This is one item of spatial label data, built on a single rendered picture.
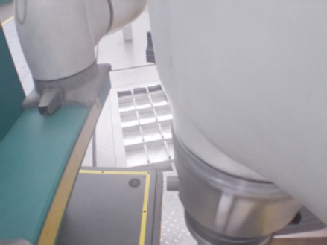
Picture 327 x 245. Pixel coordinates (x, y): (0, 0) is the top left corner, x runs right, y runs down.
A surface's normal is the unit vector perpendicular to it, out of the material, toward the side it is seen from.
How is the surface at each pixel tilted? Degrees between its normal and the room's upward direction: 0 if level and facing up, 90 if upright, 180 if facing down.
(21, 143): 0
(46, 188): 0
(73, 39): 91
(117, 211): 0
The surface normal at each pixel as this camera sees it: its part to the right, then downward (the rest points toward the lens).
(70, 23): 0.71, 0.38
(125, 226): -0.04, -0.79
